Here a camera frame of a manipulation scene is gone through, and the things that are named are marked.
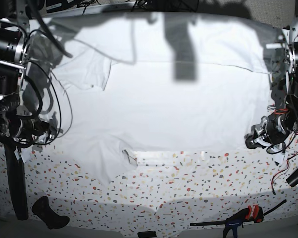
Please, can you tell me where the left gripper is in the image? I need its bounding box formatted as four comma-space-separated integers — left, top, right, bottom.
245, 115, 292, 155

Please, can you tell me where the black and orange bar clamp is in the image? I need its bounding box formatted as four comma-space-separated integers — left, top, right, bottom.
189, 199, 286, 238

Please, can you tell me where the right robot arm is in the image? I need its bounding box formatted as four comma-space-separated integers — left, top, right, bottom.
0, 0, 52, 148

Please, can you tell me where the small black rectangular device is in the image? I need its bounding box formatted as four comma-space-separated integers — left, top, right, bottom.
137, 231, 157, 238

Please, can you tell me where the red and black wire bundle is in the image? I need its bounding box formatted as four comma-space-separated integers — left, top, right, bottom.
267, 104, 298, 195

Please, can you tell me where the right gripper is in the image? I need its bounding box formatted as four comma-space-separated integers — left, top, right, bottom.
13, 119, 52, 148

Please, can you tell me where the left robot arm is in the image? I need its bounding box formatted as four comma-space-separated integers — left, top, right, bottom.
245, 0, 298, 154

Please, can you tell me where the white T-shirt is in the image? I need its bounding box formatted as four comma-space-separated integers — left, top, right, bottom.
29, 12, 283, 185

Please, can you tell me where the terrazzo patterned table cloth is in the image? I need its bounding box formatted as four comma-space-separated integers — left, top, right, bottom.
22, 144, 298, 237

